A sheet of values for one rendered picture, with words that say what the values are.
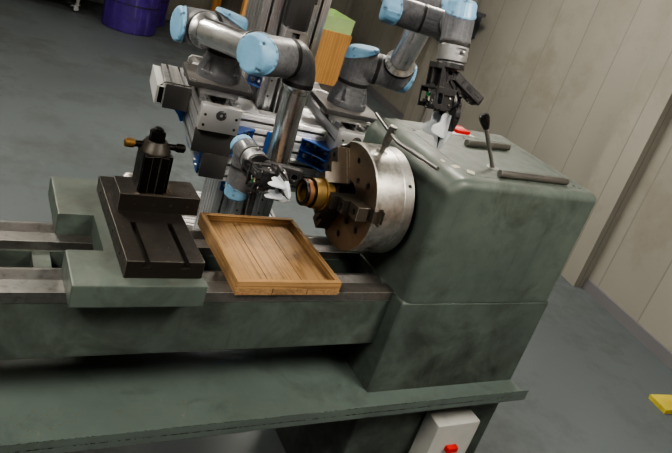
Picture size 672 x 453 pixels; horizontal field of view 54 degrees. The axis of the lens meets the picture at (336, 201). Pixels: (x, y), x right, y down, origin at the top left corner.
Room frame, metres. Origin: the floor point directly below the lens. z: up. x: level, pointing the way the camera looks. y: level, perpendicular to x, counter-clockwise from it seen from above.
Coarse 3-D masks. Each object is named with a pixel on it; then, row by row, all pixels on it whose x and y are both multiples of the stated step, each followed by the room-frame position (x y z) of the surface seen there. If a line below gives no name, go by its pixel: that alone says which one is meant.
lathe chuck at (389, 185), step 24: (360, 144) 1.76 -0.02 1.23; (360, 168) 1.73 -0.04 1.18; (384, 168) 1.69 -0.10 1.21; (336, 192) 1.79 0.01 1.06; (360, 192) 1.70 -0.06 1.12; (384, 192) 1.65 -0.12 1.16; (384, 216) 1.63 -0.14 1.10; (336, 240) 1.73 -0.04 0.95; (360, 240) 1.63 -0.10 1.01; (384, 240) 1.66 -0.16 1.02
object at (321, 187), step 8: (304, 184) 1.71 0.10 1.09; (312, 184) 1.66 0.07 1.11; (320, 184) 1.67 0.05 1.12; (328, 184) 1.68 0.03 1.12; (296, 192) 1.69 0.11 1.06; (304, 192) 1.71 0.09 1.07; (312, 192) 1.65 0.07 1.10; (320, 192) 1.66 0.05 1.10; (328, 192) 1.67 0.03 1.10; (296, 200) 1.68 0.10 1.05; (304, 200) 1.64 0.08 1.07; (312, 200) 1.65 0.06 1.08; (320, 200) 1.65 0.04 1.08; (328, 200) 1.66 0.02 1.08; (320, 208) 1.68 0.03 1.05
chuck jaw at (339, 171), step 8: (336, 152) 1.77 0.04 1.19; (344, 152) 1.78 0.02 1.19; (336, 160) 1.76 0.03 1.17; (344, 160) 1.77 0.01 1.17; (328, 168) 1.75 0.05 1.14; (336, 168) 1.74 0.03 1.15; (344, 168) 1.76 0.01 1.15; (320, 176) 1.73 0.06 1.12; (328, 176) 1.72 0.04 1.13; (336, 176) 1.73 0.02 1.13; (344, 176) 1.75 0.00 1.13; (336, 184) 1.75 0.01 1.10; (344, 184) 1.75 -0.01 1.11; (352, 184) 1.78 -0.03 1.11
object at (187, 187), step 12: (120, 180) 1.51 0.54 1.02; (120, 192) 1.44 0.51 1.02; (132, 192) 1.46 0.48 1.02; (168, 192) 1.53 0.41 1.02; (180, 192) 1.55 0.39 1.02; (192, 192) 1.57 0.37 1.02; (120, 204) 1.44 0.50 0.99; (132, 204) 1.46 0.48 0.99; (144, 204) 1.47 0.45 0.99; (156, 204) 1.49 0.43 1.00; (168, 204) 1.50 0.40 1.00; (180, 204) 1.52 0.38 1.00; (192, 204) 1.54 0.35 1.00
